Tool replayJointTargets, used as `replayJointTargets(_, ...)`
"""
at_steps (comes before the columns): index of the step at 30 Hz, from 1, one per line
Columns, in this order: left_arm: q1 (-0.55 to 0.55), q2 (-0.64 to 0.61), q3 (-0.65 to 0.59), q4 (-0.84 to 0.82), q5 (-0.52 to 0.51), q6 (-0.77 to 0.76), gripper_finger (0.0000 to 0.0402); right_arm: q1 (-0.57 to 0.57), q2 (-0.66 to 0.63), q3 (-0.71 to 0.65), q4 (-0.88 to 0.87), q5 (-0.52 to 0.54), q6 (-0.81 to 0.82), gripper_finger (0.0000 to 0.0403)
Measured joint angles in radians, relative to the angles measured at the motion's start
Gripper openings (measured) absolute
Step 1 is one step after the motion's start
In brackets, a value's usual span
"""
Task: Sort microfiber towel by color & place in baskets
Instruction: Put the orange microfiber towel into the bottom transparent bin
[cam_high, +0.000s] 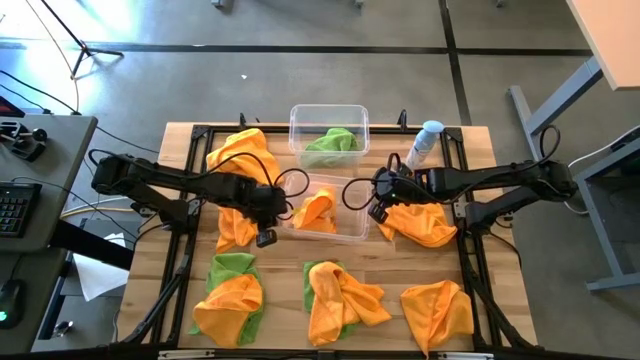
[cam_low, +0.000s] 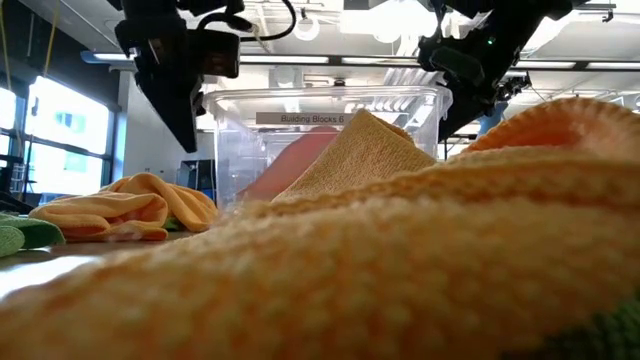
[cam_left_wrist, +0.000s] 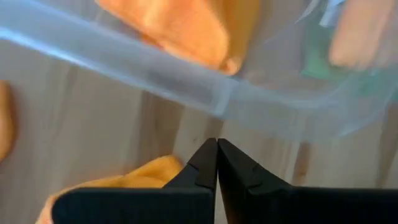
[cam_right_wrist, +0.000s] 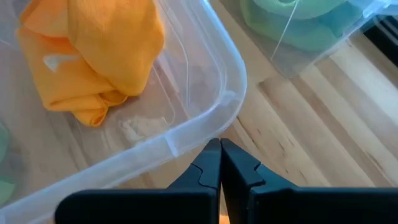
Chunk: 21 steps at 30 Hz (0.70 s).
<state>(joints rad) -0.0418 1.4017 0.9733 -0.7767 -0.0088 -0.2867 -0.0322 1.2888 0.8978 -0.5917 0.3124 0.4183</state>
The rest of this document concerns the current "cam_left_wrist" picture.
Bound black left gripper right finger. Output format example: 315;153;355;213
217;138;398;224

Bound clear plastic bin with label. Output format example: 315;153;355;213
0;0;398;142

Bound orange microfiber towel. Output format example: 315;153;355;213
328;0;397;71
35;154;185;224
0;80;16;163
95;0;261;76

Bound green microfiber towel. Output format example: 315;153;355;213
300;18;346;80

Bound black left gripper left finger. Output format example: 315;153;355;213
51;138;218;224

